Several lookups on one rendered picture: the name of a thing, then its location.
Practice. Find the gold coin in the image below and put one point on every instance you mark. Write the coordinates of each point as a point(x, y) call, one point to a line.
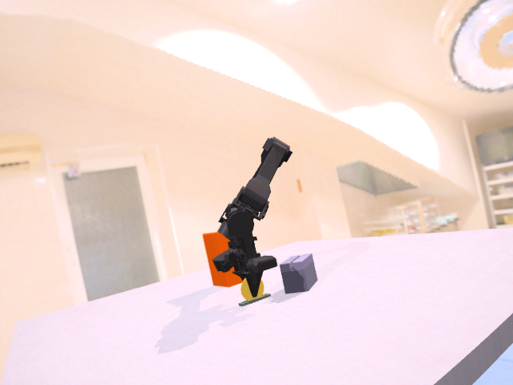
point(244, 289)

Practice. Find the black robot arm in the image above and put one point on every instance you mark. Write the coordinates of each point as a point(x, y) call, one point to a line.
point(250, 200)

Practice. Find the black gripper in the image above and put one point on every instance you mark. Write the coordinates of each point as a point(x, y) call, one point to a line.
point(255, 265)

